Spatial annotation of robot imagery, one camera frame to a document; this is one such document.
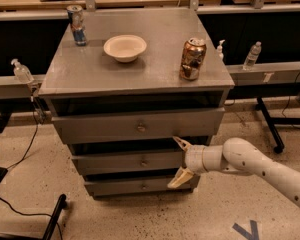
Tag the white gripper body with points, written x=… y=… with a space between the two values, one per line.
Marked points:
x=194 y=158

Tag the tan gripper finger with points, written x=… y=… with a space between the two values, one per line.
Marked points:
x=183 y=144
x=182 y=176

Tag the grey drawer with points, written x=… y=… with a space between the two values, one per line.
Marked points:
x=138 y=125
x=120 y=162
x=125 y=186

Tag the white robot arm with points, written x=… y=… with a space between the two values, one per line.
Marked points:
x=236 y=156

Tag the grey top drawer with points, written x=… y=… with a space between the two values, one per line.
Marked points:
x=138 y=125

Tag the grey drawer cabinet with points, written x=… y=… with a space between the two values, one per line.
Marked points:
x=87 y=81

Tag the grey bottom drawer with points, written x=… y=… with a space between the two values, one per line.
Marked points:
x=125 y=186

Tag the black table leg with caster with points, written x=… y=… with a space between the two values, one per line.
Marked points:
x=279 y=143

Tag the blue tape floor marker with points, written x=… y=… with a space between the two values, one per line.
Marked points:
x=252 y=234

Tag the brown crumpled soda can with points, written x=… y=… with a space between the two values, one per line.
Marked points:
x=193 y=54

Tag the small white pump bottle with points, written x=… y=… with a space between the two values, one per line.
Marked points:
x=219 y=49

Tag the clear plastic water bottle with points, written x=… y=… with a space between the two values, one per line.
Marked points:
x=252 y=56

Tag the blue red drink can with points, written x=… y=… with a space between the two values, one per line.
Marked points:
x=75 y=16

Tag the left sanitizer pump bottle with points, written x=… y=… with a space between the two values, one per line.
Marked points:
x=22 y=73

